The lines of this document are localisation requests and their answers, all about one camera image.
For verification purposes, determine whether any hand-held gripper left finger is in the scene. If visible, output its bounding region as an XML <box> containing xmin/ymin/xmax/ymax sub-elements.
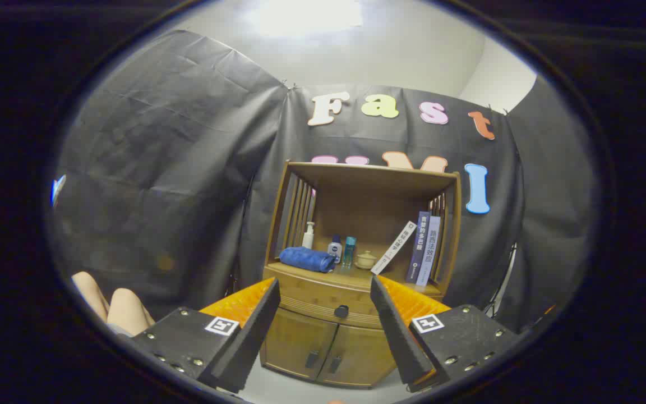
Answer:
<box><xmin>131</xmin><ymin>277</ymin><xmax>282</xmax><ymax>394</ymax></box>

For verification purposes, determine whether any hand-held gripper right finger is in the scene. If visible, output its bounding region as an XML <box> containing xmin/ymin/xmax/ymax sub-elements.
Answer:
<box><xmin>370</xmin><ymin>274</ymin><xmax>521</xmax><ymax>393</ymax></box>

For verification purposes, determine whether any wooden drawer with black knob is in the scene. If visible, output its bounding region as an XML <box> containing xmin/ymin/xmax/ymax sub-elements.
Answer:
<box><xmin>264</xmin><ymin>269</ymin><xmax>391</xmax><ymax>330</ymax></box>

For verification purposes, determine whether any wooden cabinet door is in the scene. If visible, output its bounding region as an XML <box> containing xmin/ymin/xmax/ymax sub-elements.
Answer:
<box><xmin>261</xmin><ymin>307</ymin><xmax>339</xmax><ymax>381</ymax></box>
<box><xmin>316</xmin><ymin>324</ymin><xmax>396</xmax><ymax>388</ymax></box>

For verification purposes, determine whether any wooden countertop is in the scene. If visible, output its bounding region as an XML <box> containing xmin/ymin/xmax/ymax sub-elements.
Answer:
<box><xmin>264</xmin><ymin>247</ymin><xmax>447</xmax><ymax>298</ymax></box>

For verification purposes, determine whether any wooden cabinet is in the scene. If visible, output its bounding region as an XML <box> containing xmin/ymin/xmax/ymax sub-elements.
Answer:
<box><xmin>260</xmin><ymin>160</ymin><xmax>463</xmax><ymax>389</ymax></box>

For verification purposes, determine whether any light purple book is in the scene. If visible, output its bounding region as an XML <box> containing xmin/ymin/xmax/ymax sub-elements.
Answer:
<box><xmin>416</xmin><ymin>215</ymin><xmax>441</xmax><ymax>287</ymax></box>

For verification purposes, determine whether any white book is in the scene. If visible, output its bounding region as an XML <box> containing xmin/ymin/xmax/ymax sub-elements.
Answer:
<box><xmin>371</xmin><ymin>221</ymin><xmax>418</xmax><ymax>276</ymax></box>

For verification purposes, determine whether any dark blue book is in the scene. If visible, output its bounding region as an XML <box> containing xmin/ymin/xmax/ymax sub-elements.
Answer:
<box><xmin>405</xmin><ymin>211</ymin><xmax>431</xmax><ymax>283</ymax></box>

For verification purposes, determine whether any clear blue bottle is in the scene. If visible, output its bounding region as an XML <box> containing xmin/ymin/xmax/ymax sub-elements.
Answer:
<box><xmin>341</xmin><ymin>236</ymin><xmax>357</xmax><ymax>269</ymax></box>

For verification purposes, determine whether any rolled blue towel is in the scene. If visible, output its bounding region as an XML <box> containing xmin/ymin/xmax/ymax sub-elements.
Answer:
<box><xmin>279</xmin><ymin>247</ymin><xmax>338</xmax><ymax>273</ymax></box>

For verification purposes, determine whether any person's leg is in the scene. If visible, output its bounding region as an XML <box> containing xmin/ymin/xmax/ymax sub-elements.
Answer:
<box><xmin>107</xmin><ymin>288</ymin><xmax>156</xmax><ymax>336</ymax></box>
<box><xmin>72</xmin><ymin>272</ymin><xmax>112</xmax><ymax>323</ymax></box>

